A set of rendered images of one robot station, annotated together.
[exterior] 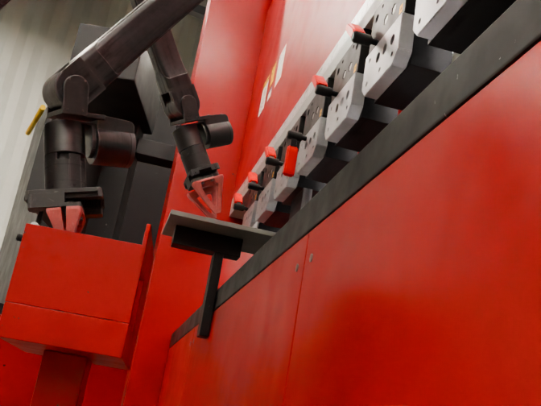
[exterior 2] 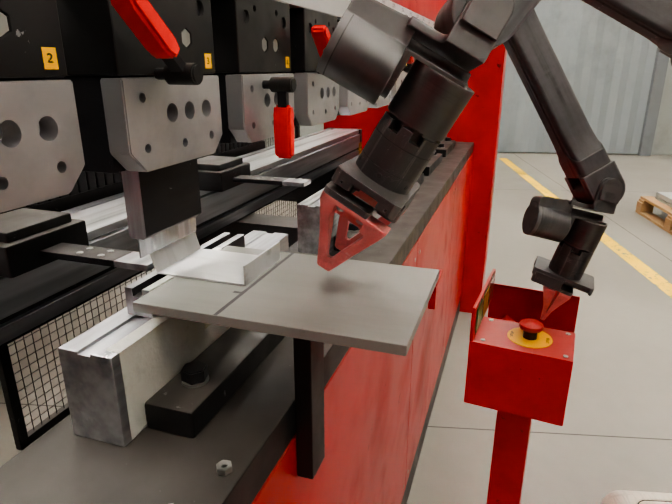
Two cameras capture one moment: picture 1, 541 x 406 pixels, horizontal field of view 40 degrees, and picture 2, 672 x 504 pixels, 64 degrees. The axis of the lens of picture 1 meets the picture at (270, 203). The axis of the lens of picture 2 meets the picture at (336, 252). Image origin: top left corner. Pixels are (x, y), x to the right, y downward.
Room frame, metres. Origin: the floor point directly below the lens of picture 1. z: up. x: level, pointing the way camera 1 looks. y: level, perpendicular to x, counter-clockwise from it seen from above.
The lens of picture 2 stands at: (1.98, 0.36, 1.21)
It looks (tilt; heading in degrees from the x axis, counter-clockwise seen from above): 19 degrees down; 209
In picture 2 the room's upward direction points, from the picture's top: straight up
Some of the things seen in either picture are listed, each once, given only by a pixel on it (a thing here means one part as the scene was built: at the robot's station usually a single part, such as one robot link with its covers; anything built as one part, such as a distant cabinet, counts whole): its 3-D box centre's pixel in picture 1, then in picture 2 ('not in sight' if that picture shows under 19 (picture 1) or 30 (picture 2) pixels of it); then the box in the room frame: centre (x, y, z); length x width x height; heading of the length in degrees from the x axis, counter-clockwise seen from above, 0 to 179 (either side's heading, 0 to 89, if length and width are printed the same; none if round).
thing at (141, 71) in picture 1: (100, 159); not in sight; (2.73, 0.67, 1.52); 0.51 x 0.25 x 0.85; 178
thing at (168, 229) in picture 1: (226, 235); (297, 289); (1.56, 0.08, 1.00); 0.26 x 0.18 x 0.01; 101
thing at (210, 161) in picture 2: not in sight; (245, 174); (1.15, -0.30, 1.01); 0.26 x 0.12 x 0.05; 101
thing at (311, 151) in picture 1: (329, 132); (239, 70); (1.41, -0.10, 1.21); 0.15 x 0.09 x 0.17; 11
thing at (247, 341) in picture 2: not in sight; (242, 347); (1.53, -0.02, 0.89); 0.30 x 0.05 x 0.03; 11
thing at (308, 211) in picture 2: not in sight; (404, 159); (0.34, -0.30, 0.92); 1.68 x 0.06 x 0.10; 11
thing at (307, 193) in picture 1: (299, 215); (165, 200); (1.58, -0.07, 1.08); 0.10 x 0.02 x 0.10; 11
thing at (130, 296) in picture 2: not in sight; (193, 269); (1.55, -0.07, 0.98); 0.20 x 0.03 x 0.03; 11
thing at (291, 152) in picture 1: (294, 154); (279, 118); (1.42, -0.03, 1.15); 0.04 x 0.02 x 0.10; 101
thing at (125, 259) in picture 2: not in sight; (64, 244); (1.61, -0.22, 1.01); 0.26 x 0.12 x 0.05; 101
